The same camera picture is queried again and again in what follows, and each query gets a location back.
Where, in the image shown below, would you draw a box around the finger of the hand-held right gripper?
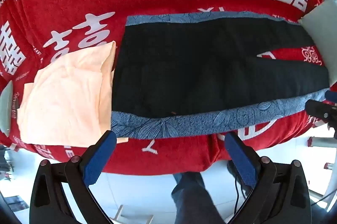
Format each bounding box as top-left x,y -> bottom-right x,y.
305,99 -> 337,125
325,89 -> 337,103

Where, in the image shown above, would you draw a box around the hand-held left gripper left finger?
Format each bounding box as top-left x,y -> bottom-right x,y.
29,131 -> 118,224

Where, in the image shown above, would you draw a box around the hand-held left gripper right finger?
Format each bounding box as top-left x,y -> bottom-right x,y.
224,132 -> 313,224

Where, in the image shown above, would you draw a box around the black pants with blue trim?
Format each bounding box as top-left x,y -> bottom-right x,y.
110,13 -> 331,139

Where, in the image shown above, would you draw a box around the person's leg in jeans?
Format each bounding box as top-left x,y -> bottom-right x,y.
171,172 -> 227,224

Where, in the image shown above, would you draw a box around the pale green cloth right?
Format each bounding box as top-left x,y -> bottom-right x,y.
297,0 -> 337,89

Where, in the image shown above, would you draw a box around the pale green cloth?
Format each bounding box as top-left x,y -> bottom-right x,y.
0,81 -> 14,135
297,0 -> 337,89

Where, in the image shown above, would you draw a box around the peach folded cloth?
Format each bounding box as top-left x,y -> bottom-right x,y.
16,41 -> 129,147

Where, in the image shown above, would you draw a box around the pale green cloth left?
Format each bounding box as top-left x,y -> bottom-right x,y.
0,81 -> 14,135

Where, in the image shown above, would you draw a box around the black cable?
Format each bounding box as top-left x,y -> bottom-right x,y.
233,182 -> 249,216

